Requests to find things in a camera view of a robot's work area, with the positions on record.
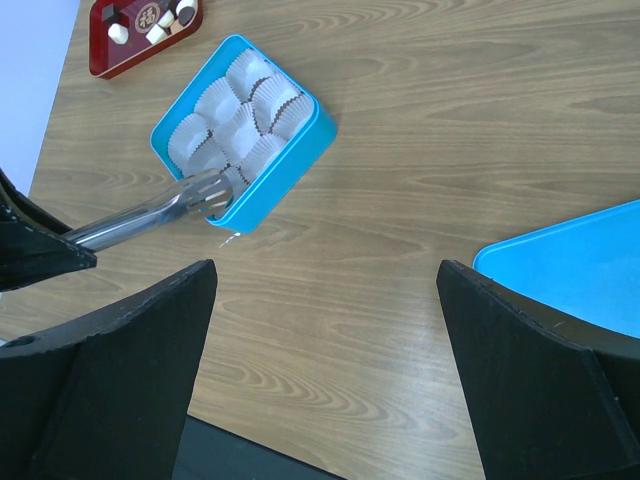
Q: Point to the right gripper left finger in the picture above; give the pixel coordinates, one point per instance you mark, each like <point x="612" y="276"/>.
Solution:
<point x="105" y="395"/>

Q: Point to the white square chocolate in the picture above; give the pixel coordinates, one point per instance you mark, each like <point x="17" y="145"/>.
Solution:
<point x="118" y="33"/>

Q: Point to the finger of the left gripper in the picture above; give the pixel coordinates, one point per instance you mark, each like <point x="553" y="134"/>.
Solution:
<point x="33" y="248"/>

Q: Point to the metal tongs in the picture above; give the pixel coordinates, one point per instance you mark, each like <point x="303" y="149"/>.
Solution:
<point x="205" y="193"/>

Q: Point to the blue tin lid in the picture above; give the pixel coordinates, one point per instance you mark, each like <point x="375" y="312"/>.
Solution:
<point x="587" y="267"/>

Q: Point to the blue tin box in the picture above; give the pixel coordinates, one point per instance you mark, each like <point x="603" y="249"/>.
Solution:
<point x="246" y="117"/>

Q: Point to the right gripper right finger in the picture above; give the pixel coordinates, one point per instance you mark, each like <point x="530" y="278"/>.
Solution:
<point x="549" y="396"/>

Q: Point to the dark square chocolate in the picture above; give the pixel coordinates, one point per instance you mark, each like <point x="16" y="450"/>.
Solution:
<point x="110" y="13"/>

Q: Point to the red tray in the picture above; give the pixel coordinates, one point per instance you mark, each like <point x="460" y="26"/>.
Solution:
<point x="107" y="59"/>

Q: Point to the dark brown chocolate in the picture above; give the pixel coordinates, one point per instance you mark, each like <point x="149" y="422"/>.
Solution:
<point x="185" y="11"/>

